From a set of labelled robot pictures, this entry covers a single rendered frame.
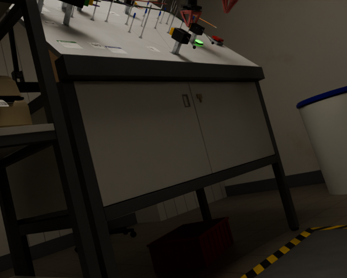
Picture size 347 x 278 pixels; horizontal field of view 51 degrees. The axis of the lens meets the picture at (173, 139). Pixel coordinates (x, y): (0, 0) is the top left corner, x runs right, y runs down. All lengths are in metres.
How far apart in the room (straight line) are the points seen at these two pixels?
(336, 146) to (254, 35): 1.63
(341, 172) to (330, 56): 1.13
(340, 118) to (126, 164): 1.79
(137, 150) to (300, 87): 2.52
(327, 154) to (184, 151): 1.53
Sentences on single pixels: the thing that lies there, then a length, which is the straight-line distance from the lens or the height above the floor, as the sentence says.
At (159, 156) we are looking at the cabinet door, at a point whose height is 0.51.
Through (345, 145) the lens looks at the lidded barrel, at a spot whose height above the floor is 0.33.
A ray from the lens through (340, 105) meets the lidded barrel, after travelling 2.67.
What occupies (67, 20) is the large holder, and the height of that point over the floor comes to 1.07.
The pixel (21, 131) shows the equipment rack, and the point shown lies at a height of 0.65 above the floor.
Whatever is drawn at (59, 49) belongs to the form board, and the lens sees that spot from 1.18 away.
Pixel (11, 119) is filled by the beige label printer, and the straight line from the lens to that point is 1.03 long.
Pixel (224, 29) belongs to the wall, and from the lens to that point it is 4.11.
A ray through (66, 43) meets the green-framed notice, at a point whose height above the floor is 0.93.
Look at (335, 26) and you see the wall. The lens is 3.45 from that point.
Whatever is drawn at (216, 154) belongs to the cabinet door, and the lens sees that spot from 1.55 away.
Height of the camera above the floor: 0.46
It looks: 5 degrees up
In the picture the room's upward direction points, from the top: 15 degrees counter-clockwise
